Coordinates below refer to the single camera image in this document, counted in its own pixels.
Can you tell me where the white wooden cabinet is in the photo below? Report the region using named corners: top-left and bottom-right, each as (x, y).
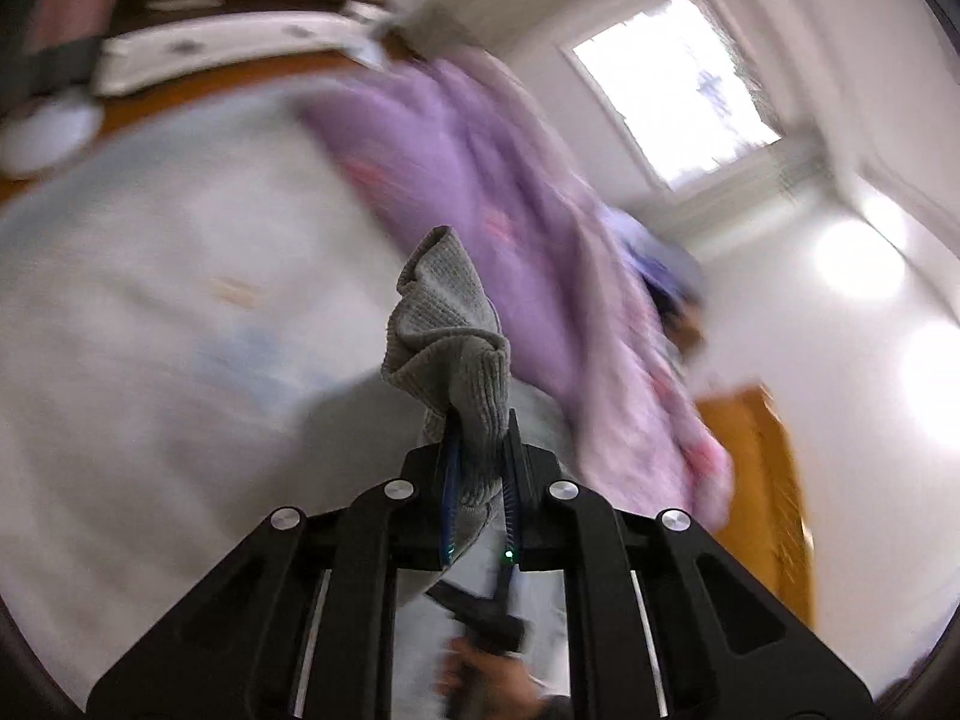
top-left (93, 0), bottom-right (398, 98)

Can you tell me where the person's right hand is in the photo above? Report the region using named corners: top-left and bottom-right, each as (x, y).
top-left (436, 637), bottom-right (548, 720)

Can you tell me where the purple pink floral quilt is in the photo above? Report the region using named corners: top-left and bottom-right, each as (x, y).
top-left (299, 49), bottom-right (734, 530)

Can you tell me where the bright window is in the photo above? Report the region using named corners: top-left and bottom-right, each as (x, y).
top-left (569, 0), bottom-right (782, 192)

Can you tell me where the grey sweatshirt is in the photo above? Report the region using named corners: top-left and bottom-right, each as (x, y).
top-left (381, 226), bottom-right (511, 561)

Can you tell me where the white round object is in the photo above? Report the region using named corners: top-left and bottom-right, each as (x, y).
top-left (2, 88), bottom-right (104, 179)

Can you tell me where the white patterned bed sheet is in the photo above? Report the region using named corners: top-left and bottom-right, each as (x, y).
top-left (0, 81), bottom-right (571, 714)

